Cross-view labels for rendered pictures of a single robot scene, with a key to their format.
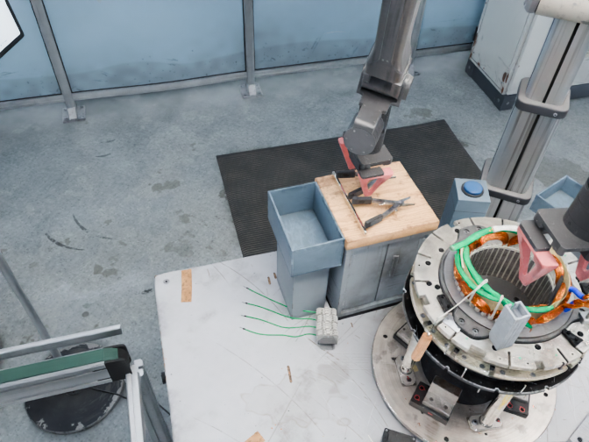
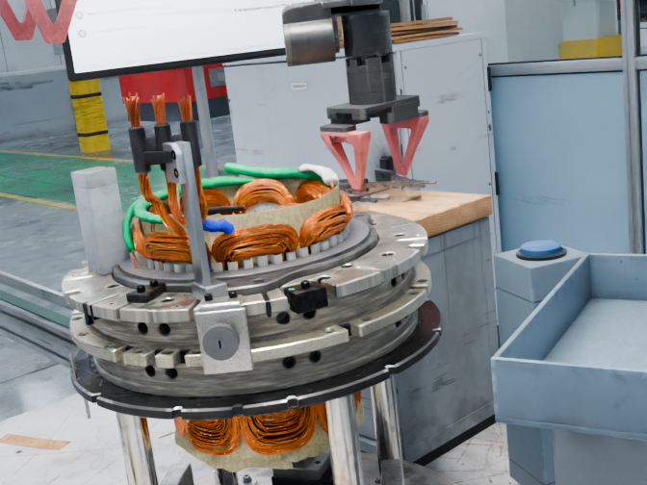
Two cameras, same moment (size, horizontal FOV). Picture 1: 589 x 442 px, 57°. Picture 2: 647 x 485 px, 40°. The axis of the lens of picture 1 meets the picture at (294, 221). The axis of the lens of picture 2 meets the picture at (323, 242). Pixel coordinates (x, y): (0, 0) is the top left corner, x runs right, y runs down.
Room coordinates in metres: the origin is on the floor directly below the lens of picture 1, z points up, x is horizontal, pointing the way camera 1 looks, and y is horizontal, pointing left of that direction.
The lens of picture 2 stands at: (0.35, -1.12, 1.28)
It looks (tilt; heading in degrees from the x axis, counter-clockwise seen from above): 13 degrees down; 69
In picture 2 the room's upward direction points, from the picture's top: 7 degrees counter-clockwise
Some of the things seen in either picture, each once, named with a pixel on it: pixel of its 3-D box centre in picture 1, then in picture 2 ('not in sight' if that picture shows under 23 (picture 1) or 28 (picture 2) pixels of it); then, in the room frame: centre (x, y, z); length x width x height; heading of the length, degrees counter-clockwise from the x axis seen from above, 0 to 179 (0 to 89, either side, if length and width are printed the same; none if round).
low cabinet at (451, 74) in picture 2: not in sight; (363, 198); (1.80, 2.09, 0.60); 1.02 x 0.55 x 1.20; 107
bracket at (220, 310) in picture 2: not in sight; (225, 334); (0.50, -0.52, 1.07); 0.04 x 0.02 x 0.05; 155
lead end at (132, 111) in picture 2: not in sight; (133, 110); (0.47, -0.47, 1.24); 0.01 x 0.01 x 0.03
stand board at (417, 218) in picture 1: (374, 203); (376, 216); (0.80, -0.17, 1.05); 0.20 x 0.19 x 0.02; 110
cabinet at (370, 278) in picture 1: (365, 246); (387, 328); (0.80, -0.17, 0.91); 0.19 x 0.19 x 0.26; 20
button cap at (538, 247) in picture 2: (472, 187); (540, 247); (0.87, -0.39, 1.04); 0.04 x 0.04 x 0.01
